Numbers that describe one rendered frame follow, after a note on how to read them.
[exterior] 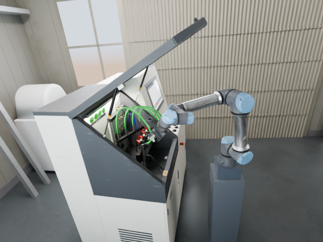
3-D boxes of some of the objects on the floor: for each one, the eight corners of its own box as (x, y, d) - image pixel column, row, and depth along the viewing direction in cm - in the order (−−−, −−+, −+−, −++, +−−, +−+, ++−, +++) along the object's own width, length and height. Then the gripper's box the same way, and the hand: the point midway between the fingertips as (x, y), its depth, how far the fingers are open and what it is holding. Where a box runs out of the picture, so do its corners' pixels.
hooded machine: (60, 149, 370) (35, 79, 313) (90, 149, 363) (71, 77, 306) (34, 175, 306) (-2, 92, 249) (71, 175, 299) (42, 90, 242)
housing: (111, 256, 184) (68, 111, 121) (85, 251, 190) (31, 111, 127) (149, 164, 307) (138, 69, 244) (132, 163, 314) (117, 70, 251)
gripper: (160, 138, 113) (151, 148, 132) (175, 126, 120) (165, 137, 138) (150, 127, 114) (143, 139, 133) (166, 115, 121) (157, 128, 139)
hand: (152, 134), depth 135 cm, fingers open, 7 cm apart
